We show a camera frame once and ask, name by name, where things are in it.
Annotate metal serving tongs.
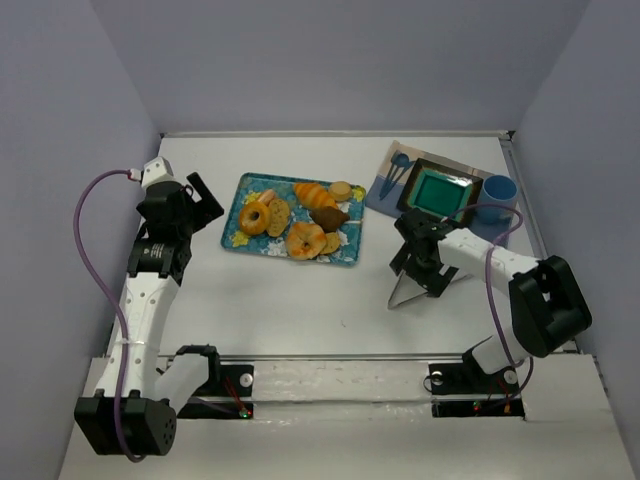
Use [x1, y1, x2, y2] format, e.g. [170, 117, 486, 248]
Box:
[387, 267, 464, 311]

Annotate orange twisted ring bread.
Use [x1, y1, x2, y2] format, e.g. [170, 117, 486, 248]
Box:
[285, 222, 327, 261]

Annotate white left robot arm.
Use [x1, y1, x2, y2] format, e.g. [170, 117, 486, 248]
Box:
[73, 168, 233, 463]

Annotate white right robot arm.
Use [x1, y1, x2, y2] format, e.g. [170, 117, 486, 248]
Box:
[390, 208, 592, 390]

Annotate brown bread slice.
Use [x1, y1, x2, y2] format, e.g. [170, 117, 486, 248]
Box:
[266, 198, 291, 238]

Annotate tan bread slice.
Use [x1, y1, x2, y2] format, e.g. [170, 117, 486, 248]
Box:
[320, 232, 341, 255]

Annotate dark brown chocolate bread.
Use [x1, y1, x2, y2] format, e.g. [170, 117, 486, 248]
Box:
[310, 206, 350, 233]

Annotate small pale round roll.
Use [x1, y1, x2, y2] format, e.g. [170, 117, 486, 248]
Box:
[257, 189, 277, 206]

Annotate blue cloth placemat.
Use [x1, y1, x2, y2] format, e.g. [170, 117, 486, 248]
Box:
[365, 141, 519, 241]

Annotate green square plate dark rim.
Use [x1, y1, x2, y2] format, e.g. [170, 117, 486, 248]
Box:
[396, 159, 484, 226]

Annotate blue plastic fork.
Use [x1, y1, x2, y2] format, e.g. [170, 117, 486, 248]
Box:
[379, 153, 399, 199]

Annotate blue floral serving tray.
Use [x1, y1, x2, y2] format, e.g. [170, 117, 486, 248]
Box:
[220, 172, 366, 267]

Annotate small round tan bun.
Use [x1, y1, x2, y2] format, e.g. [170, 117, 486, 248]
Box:
[328, 181, 353, 202]

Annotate orange striped croissant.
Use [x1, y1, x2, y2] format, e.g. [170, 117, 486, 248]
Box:
[293, 182, 338, 210]

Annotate blue plastic cup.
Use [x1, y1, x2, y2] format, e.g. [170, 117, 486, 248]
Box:
[476, 175, 519, 224]

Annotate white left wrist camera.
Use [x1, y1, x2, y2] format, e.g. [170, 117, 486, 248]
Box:
[141, 156, 175, 191]

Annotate glazed ring donut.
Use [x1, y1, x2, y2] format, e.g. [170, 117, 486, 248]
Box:
[238, 201, 271, 236]

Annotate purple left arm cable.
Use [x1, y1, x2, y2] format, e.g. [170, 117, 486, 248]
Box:
[73, 169, 149, 464]

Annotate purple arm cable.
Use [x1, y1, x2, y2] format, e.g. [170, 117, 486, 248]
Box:
[73, 169, 149, 464]
[442, 202, 535, 396]

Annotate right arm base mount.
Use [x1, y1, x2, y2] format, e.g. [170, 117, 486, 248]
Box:
[423, 354, 525, 418]

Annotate metal rail bar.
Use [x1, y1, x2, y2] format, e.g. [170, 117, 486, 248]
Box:
[220, 353, 462, 362]

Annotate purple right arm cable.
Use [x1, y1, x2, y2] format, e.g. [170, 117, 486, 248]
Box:
[442, 202, 535, 396]

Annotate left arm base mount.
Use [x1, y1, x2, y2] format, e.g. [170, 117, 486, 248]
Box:
[171, 345, 255, 420]

